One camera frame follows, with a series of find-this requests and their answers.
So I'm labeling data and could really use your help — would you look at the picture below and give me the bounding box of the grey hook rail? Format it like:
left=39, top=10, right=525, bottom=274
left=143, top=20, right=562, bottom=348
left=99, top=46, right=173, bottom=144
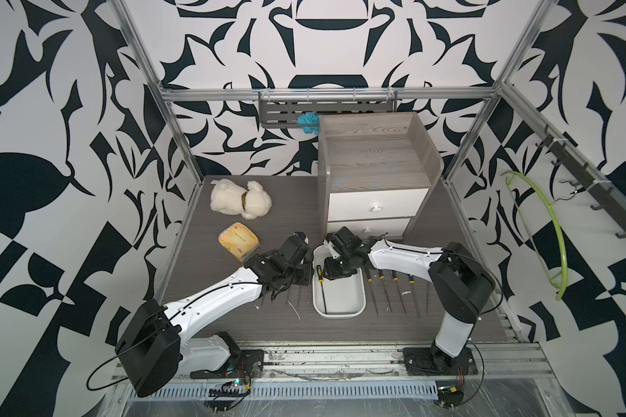
left=534, top=124, right=626, bottom=241

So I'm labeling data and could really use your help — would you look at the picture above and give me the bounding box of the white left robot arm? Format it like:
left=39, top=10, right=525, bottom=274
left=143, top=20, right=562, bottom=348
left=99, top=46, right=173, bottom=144
left=115, top=232, right=313, bottom=397

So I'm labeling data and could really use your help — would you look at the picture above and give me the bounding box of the left controller board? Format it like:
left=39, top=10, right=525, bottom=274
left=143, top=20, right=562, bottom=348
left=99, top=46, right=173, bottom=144
left=207, top=379, right=251, bottom=399

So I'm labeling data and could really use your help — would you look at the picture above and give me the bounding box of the right controller board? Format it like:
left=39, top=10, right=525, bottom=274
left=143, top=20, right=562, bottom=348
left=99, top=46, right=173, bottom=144
left=436, top=386, right=464, bottom=409

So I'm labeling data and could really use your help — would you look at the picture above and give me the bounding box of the grey wall shelf rack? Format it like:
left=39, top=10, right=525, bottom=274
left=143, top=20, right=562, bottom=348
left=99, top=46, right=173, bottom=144
left=257, top=90, right=398, bottom=129

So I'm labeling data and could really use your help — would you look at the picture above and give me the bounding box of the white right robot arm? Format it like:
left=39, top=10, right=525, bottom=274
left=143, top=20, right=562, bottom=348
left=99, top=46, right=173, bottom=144
left=323, top=227, right=496, bottom=360

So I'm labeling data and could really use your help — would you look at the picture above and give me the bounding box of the white storage tray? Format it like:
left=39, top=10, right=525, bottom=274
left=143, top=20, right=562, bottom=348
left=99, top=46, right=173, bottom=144
left=312, top=245, right=367, bottom=319

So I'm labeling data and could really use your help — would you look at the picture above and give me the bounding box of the white plush dog toy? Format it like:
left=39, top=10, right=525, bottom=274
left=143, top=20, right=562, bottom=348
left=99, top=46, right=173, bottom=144
left=210, top=179, right=272, bottom=220

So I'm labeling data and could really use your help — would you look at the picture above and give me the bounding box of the grey wooden drawer cabinet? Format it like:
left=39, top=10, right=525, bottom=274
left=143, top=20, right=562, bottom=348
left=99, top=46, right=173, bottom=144
left=318, top=112, right=443, bottom=240

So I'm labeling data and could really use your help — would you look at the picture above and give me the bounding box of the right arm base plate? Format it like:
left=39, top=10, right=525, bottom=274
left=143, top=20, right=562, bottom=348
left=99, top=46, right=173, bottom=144
left=402, top=344, right=478, bottom=376

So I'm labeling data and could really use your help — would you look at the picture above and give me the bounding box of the yellow tissue pack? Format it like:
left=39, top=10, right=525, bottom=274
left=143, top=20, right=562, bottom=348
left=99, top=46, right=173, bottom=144
left=218, top=222, right=261, bottom=262

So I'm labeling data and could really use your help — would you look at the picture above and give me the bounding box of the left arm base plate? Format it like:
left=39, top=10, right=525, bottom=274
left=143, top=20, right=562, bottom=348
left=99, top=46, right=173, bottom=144
left=190, top=349, right=265, bottom=380

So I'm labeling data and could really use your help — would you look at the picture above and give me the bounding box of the green hoop hanger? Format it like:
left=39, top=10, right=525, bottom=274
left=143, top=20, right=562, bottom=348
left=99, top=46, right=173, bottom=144
left=501, top=170, right=570, bottom=302

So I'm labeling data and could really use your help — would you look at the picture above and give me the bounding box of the teal cloth ball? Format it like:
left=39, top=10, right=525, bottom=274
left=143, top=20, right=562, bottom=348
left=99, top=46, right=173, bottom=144
left=297, top=112, right=319, bottom=136

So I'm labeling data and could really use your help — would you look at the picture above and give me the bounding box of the controller board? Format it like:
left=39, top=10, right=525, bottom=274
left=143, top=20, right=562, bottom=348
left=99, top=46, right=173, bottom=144
left=436, top=386, right=464, bottom=409
left=207, top=379, right=251, bottom=399

